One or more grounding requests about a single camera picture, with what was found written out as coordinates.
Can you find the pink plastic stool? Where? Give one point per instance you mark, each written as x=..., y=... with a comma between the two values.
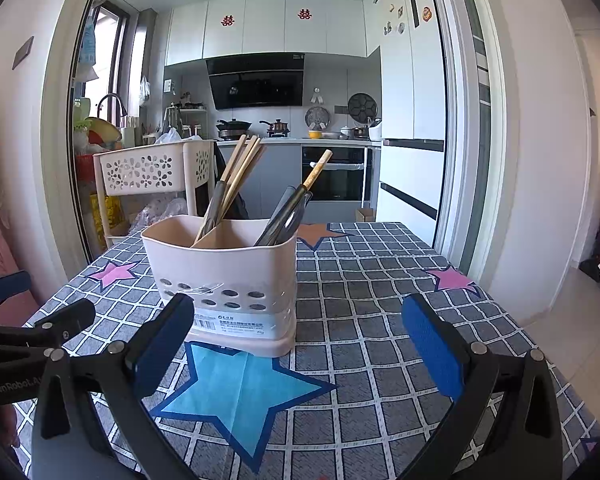
x=0, y=270

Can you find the small cardboard box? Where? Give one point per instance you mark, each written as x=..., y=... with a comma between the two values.
x=365, y=215

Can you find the red basket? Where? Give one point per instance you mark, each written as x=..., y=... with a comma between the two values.
x=86, y=166

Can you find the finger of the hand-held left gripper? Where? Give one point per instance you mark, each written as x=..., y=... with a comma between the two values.
x=7, y=285
x=65, y=317

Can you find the clear crumpled plastic bag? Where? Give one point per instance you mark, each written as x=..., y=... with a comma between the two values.
x=157, y=215

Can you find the white flower cutout storage cart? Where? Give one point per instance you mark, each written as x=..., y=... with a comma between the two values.
x=145, y=170

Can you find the white upper kitchen cabinets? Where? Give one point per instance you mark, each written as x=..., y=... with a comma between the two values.
x=265, y=30

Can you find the round metal hanging rack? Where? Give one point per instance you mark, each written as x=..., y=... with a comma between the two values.
x=317, y=117

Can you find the black built-in oven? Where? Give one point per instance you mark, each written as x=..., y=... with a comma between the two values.
x=335, y=175

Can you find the golden yellow packaging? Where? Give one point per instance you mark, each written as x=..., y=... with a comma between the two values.
x=107, y=220

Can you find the curved kitchen faucet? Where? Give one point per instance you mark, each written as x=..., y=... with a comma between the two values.
x=111, y=100

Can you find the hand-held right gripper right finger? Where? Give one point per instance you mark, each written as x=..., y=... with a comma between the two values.
x=432, y=355

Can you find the grey checked star tablecloth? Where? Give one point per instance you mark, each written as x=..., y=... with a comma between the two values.
x=370, y=320

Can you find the yellow bowl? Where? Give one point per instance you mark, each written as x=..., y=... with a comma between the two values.
x=315, y=134

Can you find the white rice cooker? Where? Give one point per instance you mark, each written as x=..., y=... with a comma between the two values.
x=374, y=131

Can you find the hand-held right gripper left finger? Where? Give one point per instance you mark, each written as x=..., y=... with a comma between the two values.
x=165, y=345

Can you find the black range hood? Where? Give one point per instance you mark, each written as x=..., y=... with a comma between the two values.
x=257, y=82

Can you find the round black hanging pan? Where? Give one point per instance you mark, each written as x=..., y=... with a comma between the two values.
x=362, y=106

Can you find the white plastic utensil holder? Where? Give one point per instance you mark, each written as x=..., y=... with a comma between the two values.
x=230, y=270

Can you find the metal kettle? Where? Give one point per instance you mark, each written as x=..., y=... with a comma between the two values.
x=173, y=119

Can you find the white refrigerator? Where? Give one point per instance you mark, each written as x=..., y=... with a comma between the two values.
x=410, y=110

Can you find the red paper cut decoration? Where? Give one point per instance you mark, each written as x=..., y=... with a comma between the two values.
x=304, y=13
x=227, y=20

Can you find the black wok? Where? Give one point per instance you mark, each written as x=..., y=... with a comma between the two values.
x=234, y=126

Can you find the white plastic bag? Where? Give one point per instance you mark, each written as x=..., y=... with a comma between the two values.
x=177, y=135

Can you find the green and yellow bowls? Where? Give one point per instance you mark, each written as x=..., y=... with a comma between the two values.
x=97, y=132

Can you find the grey wall switch panel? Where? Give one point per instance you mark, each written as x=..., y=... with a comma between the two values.
x=23, y=53

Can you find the small copper cooking pot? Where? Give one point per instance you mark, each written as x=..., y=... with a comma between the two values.
x=276, y=126

